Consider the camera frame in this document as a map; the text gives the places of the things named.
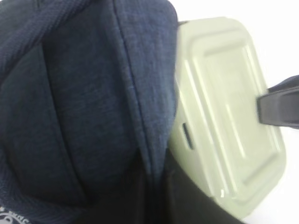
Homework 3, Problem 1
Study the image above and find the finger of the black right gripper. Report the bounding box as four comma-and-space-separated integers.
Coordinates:
256, 75, 299, 129

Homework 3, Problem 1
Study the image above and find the glass container with green lid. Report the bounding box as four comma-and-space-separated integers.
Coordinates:
169, 17, 286, 216

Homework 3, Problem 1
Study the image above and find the navy blue lunch bag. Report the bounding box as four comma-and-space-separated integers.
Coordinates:
0, 0, 239, 224

